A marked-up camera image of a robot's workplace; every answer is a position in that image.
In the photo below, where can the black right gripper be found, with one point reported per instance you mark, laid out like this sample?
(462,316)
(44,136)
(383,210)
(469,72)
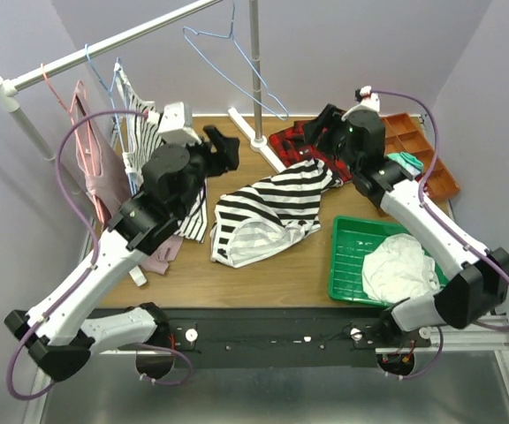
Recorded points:
(345,118)

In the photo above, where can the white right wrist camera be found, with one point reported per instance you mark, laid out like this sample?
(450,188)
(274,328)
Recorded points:
(365,99)

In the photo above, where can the silver vertical rack pole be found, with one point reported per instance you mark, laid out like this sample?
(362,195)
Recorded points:
(255,54)

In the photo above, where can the white clothes rack rail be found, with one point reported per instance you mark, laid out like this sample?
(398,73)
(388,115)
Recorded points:
(11,87)

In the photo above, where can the pink tank top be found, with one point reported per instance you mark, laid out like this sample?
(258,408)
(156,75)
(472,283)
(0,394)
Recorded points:
(108,187)

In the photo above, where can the thin striped tank top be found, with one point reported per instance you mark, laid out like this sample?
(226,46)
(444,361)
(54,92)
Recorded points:
(145,139)

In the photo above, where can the mint green sock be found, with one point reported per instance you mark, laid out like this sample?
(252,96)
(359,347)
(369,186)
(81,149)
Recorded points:
(408,162)

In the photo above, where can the red black plaid shirt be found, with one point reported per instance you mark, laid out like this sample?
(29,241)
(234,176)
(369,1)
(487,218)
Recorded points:
(303,141)

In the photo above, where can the green plastic tray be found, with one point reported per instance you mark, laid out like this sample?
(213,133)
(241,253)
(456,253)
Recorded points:
(354,238)

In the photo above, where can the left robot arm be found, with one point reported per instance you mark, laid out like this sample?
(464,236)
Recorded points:
(58,333)

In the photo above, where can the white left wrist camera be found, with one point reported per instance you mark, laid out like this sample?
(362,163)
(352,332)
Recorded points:
(174,125)

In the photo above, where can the wide striped tank top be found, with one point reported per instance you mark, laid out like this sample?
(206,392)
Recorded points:
(269,216)

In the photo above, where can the light blue wire hanger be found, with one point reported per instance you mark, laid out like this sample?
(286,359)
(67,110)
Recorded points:
(223,53)

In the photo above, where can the white rack base foot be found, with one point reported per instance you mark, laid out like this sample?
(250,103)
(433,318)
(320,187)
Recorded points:
(257,141)

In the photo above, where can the white rack left post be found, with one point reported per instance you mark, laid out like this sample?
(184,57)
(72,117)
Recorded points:
(42,146)

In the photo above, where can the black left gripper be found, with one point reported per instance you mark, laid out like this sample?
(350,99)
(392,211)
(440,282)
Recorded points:
(218,151)

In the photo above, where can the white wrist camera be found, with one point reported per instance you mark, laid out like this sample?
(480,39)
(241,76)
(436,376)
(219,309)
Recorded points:
(174,125)
(365,99)

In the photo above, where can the brown wooden compartment organizer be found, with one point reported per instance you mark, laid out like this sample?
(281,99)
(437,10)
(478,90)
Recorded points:
(404,134)

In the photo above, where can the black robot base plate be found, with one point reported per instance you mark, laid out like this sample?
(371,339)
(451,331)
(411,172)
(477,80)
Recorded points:
(283,337)

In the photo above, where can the white crumpled garment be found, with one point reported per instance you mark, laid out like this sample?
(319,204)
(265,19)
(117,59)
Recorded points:
(399,269)

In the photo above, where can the pink wire hanger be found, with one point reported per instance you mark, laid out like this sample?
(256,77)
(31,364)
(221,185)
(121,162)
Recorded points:
(71,110)

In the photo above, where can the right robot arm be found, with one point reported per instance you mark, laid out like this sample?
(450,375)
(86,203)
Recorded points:
(477,277)

